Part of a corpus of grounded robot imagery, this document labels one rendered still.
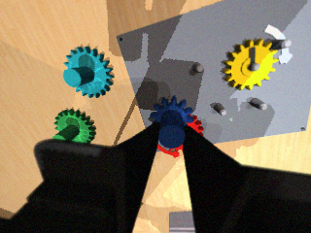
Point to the dark teal gear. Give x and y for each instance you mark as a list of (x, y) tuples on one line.
[(88, 72)]

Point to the dark blue gear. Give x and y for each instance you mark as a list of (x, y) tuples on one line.
[(173, 118)]

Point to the green gear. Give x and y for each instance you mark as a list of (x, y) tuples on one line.
[(74, 127)]

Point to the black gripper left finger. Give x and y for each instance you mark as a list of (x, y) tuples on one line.
[(126, 167)]

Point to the yellow gear with black stripe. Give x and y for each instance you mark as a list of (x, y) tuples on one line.
[(237, 69)]

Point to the red gear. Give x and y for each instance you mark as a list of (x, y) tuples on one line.
[(196, 126)]

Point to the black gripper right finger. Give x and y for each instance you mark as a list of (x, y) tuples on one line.
[(220, 187)]

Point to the red curved arrow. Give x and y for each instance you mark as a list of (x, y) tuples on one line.
[(175, 154)]

